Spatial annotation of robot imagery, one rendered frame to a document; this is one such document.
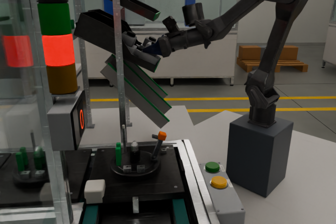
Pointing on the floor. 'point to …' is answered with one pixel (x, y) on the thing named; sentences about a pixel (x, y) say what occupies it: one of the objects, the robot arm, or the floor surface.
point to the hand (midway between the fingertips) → (153, 47)
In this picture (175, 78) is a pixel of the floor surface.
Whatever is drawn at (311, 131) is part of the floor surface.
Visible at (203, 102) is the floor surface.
